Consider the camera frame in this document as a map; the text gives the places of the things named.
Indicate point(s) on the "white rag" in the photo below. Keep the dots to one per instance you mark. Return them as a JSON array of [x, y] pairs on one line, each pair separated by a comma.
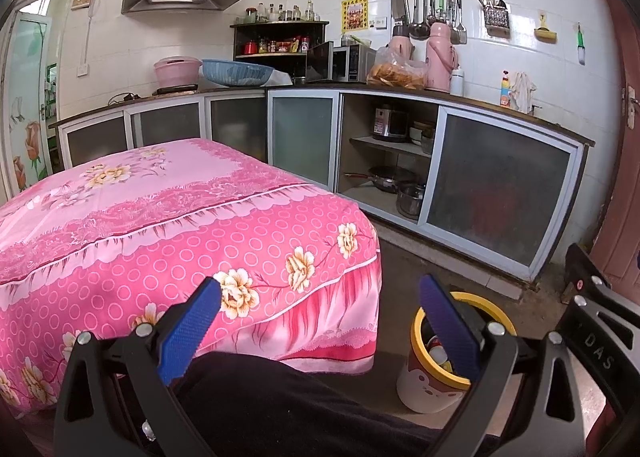
[[522, 89]]

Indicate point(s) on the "stack of bowls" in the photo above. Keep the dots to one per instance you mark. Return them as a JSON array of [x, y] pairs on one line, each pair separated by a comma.
[[422, 137]]

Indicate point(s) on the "steel pot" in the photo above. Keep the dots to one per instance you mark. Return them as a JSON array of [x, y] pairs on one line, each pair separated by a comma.
[[410, 202]]

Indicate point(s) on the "silver microwave oven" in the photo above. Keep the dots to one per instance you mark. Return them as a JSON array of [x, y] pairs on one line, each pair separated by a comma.
[[350, 64]]

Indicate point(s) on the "frying pan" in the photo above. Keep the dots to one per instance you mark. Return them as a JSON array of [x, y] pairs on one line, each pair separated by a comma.
[[390, 179]]

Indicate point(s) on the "white wall socket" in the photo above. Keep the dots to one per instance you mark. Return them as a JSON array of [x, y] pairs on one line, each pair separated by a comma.
[[84, 69]]

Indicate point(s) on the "dark wooden corner shelf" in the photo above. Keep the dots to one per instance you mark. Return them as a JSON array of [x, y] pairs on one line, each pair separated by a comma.
[[280, 28]]

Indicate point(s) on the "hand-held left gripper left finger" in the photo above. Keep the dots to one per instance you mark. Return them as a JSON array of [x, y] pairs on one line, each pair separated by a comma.
[[190, 332]]

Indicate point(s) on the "row of seasoning bottles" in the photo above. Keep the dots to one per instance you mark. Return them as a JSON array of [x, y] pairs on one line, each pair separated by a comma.
[[280, 13]]

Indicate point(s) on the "row of seasoning jars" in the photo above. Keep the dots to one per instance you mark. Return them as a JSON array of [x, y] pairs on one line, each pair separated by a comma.
[[275, 46]]

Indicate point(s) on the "yellow rimmed waste bin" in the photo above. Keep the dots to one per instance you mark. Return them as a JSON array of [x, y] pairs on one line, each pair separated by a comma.
[[425, 387]]

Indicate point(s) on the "yellow dish soap bottle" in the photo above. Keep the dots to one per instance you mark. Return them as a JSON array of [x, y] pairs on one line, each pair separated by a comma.
[[505, 92]]

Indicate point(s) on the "glass door with rose print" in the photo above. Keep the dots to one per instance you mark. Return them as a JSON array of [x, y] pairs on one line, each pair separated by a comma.
[[30, 147]]

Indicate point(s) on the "pink thermos with dark lid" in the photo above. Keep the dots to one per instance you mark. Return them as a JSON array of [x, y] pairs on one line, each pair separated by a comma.
[[402, 44]]

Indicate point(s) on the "pink floral blanket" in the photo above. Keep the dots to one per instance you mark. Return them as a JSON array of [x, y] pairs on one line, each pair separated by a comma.
[[150, 247]]

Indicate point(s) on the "yellow wall poster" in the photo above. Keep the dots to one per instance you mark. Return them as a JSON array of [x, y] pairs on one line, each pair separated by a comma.
[[355, 14]]

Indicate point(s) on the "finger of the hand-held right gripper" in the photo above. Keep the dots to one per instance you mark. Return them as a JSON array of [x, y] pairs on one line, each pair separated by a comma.
[[600, 352]]

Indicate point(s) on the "tall pink thermos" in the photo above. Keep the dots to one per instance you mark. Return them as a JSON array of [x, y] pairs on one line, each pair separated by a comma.
[[440, 59]]

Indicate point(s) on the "yellow hanging brush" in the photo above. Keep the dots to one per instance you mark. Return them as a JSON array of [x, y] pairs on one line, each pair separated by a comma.
[[545, 34]]

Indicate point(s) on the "plastic bag of fried snacks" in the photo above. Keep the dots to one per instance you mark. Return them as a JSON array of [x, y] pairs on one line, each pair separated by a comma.
[[395, 72]]

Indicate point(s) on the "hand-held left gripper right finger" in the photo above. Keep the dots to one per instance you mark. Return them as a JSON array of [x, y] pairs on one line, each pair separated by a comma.
[[450, 332]]

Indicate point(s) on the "pink lidded basin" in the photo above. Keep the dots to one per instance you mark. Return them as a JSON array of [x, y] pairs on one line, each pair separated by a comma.
[[177, 72]]

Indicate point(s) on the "rack of hanging kitchen utensils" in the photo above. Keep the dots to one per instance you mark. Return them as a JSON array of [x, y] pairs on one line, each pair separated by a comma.
[[430, 12]]

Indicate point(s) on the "brown wooden door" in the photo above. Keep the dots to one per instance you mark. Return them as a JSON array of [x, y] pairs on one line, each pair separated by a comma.
[[625, 187]]

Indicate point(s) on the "white bottle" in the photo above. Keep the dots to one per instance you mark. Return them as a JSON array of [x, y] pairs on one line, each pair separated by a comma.
[[457, 83]]

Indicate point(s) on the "black induction cooker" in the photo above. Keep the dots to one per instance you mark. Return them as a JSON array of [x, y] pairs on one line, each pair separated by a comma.
[[175, 89]]

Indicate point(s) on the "silver rice cooker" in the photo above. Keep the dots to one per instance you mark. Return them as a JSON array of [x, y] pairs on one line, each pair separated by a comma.
[[390, 124]]

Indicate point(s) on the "blue plastic basket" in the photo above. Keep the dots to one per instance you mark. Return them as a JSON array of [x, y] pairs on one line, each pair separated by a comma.
[[237, 73]]

